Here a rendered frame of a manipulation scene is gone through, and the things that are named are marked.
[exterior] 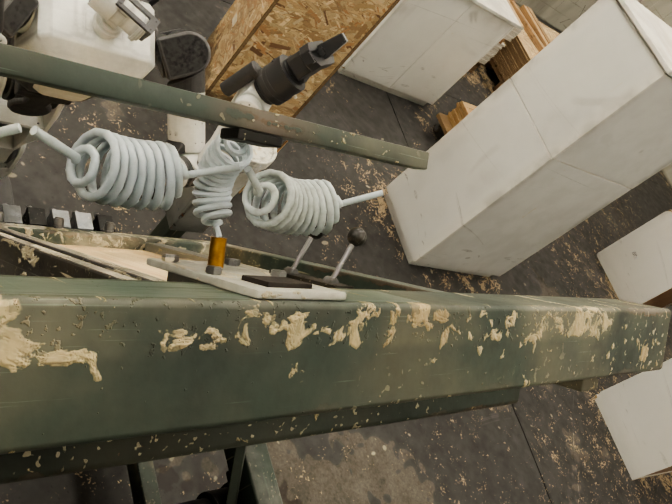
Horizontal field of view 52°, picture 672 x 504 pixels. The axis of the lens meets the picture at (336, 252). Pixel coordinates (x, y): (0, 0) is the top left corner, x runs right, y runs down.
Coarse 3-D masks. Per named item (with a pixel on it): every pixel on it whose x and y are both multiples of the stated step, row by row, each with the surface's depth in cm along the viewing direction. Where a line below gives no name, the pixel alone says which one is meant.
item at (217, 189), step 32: (224, 128) 62; (224, 160) 64; (192, 192) 68; (224, 192) 68; (0, 256) 108; (32, 256) 98; (64, 256) 92; (224, 256) 68; (224, 288) 58; (256, 288) 56; (288, 288) 59; (320, 288) 62
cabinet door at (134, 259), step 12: (84, 252) 155; (96, 252) 158; (108, 252) 162; (120, 252) 166; (132, 252) 169; (144, 252) 172; (120, 264) 141; (132, 264) 144; (144, 264) 147; (156, 276) 129
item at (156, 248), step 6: (150, 246) 175; (156, 246) 173; (162, 246) 172; (168, 246) 174; (156, 252) 173; (162, 252) 170; (168, 252) 168; (174, 252) 166; (180, 252) 164; (186, 252) 163; (192, 252) 166; (180, 258) 164; (186, 258) 162; (192, 258) 160; (198, 258) 158; (204, 258) 156; (240, 264) 151; (264, 270) 145
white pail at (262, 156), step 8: (256, 152) 318; (264, 152) 322; (272, 152) 327; (256, 160) 316; (264, 160) 320; (272, 160) 321; (256, 168) 317; (264, 168) 321; (240, 176) 321; (240, 184) 327; (232, 192) 332; (240, 192) 351
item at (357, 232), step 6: (354, 228) 131; (360, 228) 131; (348, 234) 131; (354, 234) 130; (360, 234) 130; (348, 240) 131; (354, 240) 130; (360, 240) 130; (348, 246) 131; (354, 246) 131; (348, 252) 130; (342, 258) 130; (342, 264) 129; (336, 270) 129; (330, 276) 129; (336, 276) 129; (330, 282) 127; (336, 282) 128
